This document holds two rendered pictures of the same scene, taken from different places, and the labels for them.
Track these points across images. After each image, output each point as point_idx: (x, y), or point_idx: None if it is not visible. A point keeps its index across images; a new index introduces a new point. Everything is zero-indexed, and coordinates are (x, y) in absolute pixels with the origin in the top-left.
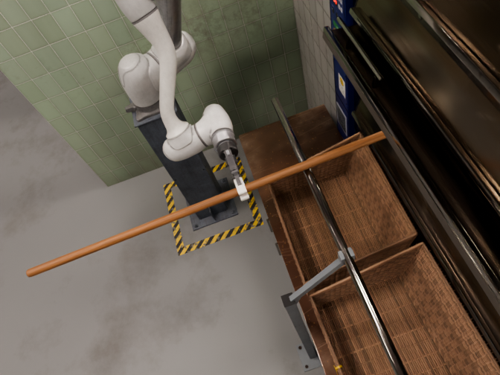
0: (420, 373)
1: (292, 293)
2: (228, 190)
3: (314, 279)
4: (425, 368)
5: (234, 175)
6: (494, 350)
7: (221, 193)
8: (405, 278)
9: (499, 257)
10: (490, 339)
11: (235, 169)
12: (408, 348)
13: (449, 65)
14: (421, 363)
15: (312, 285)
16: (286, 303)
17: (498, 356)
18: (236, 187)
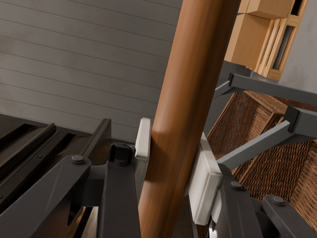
0: (313, 219)
1: (288, 131)
2: (167, 90)
3: (221, 159)
4: (312, 228)
5: (105, 167)
6: (195, 231)
7: (179, 39)
8: None
9: None
10: (193, 237)
11: (96, 232)
12: None
13: None
14: (316, 231)
15: (229, 152)
16: (288, 110)
17: (194, 228)
18: (157, 137)
